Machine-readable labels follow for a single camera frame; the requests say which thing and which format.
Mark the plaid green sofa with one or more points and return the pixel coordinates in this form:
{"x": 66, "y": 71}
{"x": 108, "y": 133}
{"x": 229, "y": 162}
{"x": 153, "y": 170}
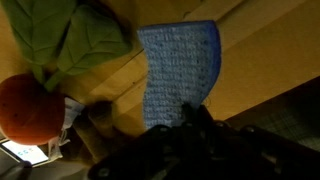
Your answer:
{"x": 293, "y": 123}

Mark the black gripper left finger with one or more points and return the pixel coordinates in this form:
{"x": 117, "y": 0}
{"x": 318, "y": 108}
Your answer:
{"x": 146, "y": 153}

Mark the large cardboard box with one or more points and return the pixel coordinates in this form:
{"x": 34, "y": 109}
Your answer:
{"x": 260, "y": 56}

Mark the brown plush toy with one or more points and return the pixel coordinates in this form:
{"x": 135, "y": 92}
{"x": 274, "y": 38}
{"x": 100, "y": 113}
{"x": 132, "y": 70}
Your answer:
{"x": 96, "y": 130}

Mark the blue sponge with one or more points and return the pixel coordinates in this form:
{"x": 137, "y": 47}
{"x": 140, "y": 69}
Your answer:
{"x": 180, "y": 73}

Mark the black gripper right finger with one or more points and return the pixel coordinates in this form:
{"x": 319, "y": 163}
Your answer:
{"x": 260, "y": 153}

